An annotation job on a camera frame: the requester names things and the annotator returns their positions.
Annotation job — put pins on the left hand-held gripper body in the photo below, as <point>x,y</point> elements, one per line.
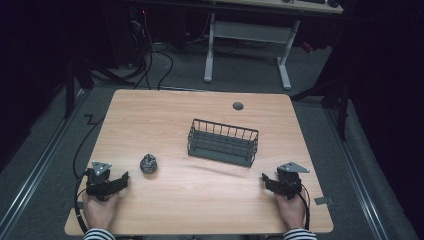
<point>97,178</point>

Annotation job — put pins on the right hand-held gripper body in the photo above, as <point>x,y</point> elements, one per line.
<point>289,180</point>

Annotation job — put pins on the dark round speckled object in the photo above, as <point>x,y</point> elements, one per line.
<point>148,164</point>

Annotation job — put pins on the person's left hand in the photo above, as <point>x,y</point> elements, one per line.
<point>100,213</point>

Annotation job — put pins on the person's right hand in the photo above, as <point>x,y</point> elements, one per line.
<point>292,211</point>

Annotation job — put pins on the grey tape piece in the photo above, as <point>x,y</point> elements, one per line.
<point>323,200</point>

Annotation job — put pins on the grey round table grommet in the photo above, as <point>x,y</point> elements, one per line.
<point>238,106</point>

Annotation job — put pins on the black metal stand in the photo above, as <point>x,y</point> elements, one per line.
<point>69,86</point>
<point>341,100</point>

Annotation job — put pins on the small red object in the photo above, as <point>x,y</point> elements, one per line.
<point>307,47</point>

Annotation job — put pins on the dark computer tower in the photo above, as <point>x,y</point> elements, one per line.
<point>125,36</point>

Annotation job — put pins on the white-legged wooden desk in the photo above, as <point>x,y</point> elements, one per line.
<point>253,32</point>

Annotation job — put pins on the aluminium floor rail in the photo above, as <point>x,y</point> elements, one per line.
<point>358,180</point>
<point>36,173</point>

